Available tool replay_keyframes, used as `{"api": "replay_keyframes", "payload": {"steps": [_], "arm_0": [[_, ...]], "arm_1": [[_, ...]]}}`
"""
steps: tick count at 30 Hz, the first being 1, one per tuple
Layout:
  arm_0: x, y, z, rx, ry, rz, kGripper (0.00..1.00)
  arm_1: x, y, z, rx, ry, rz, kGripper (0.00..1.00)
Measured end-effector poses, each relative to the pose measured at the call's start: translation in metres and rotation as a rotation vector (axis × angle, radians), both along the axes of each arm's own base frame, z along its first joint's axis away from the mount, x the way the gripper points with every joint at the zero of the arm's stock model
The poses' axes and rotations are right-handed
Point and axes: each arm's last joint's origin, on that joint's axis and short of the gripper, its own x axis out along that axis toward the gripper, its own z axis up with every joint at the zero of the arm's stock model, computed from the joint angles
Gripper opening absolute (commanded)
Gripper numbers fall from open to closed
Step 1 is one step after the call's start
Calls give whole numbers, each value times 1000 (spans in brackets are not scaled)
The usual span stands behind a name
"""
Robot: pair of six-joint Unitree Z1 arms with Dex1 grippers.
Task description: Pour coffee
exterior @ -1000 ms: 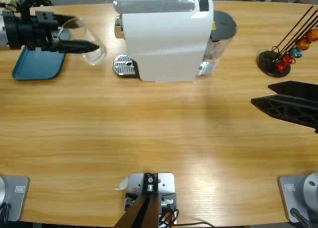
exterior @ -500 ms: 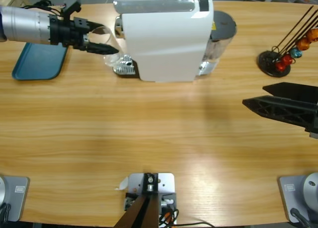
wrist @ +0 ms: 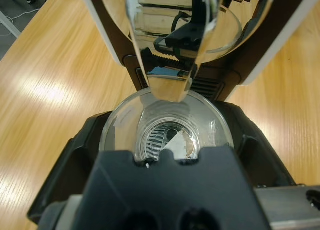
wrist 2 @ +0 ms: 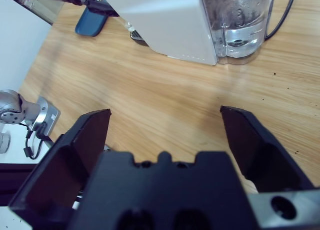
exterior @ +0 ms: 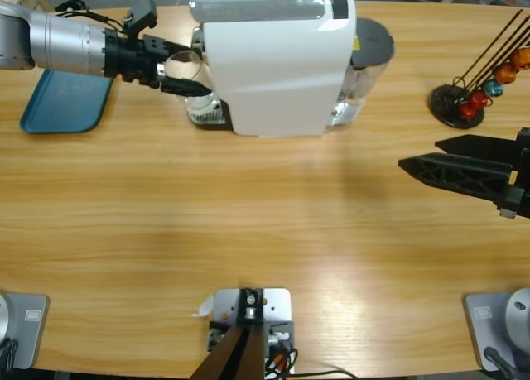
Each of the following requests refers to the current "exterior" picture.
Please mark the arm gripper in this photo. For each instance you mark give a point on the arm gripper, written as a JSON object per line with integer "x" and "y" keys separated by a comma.
{"x": 132, "y": 59}
{"x": 522, "y": 181}

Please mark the clear drinking glass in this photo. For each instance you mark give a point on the clear drinking glass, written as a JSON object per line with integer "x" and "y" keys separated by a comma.
{"x": 203, "y": 107}

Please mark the white capsule coffee machine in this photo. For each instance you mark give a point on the white capsule coffee machine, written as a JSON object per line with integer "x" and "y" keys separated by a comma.
{"x": 269, "y": 73}

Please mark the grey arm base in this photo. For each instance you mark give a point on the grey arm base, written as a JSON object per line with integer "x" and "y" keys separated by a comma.
{"x": 29, "y": 330}
{"x": 488, "y": 330}

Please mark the red coffee capsule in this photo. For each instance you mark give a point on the red coffee capsule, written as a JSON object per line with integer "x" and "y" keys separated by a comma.
{"x": 468, "y": 112}
{"x": 479, "y": 99}

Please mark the teal coffee capsule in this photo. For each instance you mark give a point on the teal coffee capsule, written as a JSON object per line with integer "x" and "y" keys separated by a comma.
{"x": 494, "y": 88}

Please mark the orange coffee capsule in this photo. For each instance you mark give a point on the orange coffee capsule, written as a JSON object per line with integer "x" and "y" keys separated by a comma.
{"x": 520, "y": 59}
{"x": 506, "y": 73}

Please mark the black capsule stand thin rods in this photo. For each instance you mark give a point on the black capsule stand thin rods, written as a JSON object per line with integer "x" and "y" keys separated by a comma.
{"x": 445, "y": 102}

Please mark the chrome drip tray black base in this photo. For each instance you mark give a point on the chrome drip tray black base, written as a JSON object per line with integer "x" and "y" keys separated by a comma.
{"x": 224, "y": 124}

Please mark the blue plastic tray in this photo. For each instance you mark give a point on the blue plastic tray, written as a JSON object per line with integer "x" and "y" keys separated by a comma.
{"x": 62, "y": 107}

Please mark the small black object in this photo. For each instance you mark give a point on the small black object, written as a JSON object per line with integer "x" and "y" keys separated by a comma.
{"x": 70, "y": 4}

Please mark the clear water tank grey lid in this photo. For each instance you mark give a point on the clear water tank grey lid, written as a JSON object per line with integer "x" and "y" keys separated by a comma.
{"x": 372, "y": 40}

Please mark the white tape piece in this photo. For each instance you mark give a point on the white tape piece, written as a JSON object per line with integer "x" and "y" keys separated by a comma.
{"x": 205, "y": 307}

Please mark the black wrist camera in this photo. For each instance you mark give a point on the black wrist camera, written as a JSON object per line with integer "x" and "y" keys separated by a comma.
{"x": 143, "y": 15}

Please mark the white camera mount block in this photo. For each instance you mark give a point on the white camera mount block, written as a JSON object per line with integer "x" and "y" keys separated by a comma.
{"x": 277, "y": 301}

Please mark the dark camera post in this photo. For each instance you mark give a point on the dark camera post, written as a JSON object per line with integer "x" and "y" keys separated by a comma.
{"x": 240, "y": 355}

